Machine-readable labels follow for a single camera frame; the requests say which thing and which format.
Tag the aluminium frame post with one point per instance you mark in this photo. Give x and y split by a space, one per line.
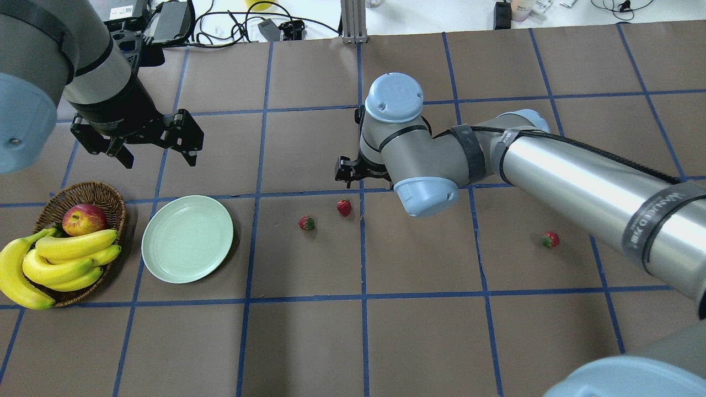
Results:
353 22

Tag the strawberry two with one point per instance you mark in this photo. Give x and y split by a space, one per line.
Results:
344 207

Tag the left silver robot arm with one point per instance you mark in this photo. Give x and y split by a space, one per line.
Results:
53 50

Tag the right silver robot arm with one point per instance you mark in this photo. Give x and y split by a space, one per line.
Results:
653 219

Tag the yellow banana bunch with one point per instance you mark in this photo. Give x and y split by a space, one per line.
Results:
33 266

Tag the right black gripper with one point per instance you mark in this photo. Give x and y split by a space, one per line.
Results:
347 169

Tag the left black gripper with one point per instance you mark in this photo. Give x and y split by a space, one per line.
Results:
114 104

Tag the strawberry one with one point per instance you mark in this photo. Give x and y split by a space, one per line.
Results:
307 223

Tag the strawberry three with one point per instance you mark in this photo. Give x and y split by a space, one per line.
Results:
550 239

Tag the black power adapter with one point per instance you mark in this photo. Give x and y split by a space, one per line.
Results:
270 31

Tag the red apple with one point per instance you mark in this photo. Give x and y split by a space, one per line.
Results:
83 219

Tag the light green plate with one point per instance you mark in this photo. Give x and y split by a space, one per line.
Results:
187 239

